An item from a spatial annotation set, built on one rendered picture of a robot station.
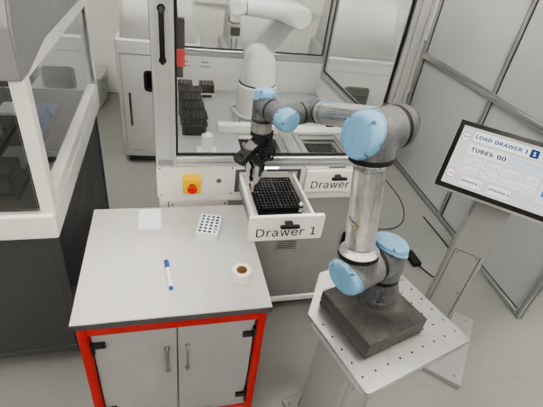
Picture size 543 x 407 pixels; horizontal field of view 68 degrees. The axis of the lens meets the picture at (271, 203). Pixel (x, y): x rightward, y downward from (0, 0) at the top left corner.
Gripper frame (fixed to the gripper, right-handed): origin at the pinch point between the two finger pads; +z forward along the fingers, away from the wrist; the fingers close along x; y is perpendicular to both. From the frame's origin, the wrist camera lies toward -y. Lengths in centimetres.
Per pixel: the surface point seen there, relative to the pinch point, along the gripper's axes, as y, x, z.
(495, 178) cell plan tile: 76, -67, -5
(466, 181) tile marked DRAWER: 71, -58, -1
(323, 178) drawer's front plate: 40.0, -7.9, 10.3
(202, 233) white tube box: -18.5, 6.3, 19.5
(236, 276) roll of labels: -24.9, -18.5, 19.6
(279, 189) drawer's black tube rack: 16.1, -2.0, 9.1
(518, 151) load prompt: 86, -69, -15
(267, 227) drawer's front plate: -5.3, -14.4, 10.8
